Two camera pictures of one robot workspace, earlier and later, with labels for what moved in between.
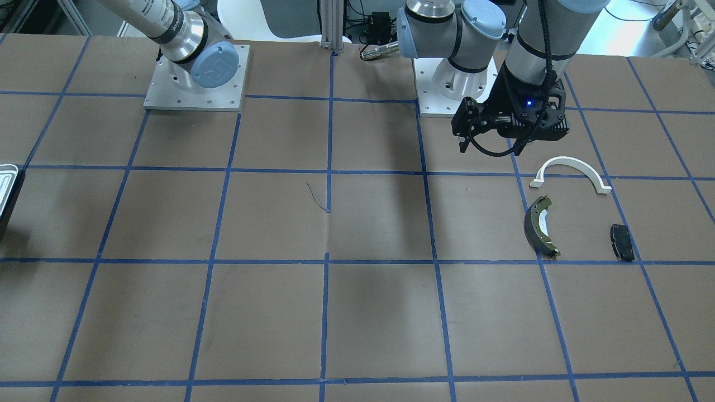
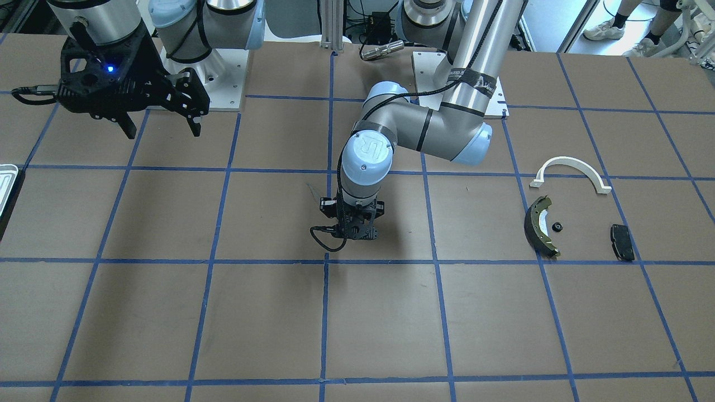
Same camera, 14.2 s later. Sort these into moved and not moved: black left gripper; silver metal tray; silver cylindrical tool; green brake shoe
Moved: black left gripper
Not moved: green brake shoe; silver metal tray; silver cylindrical tool
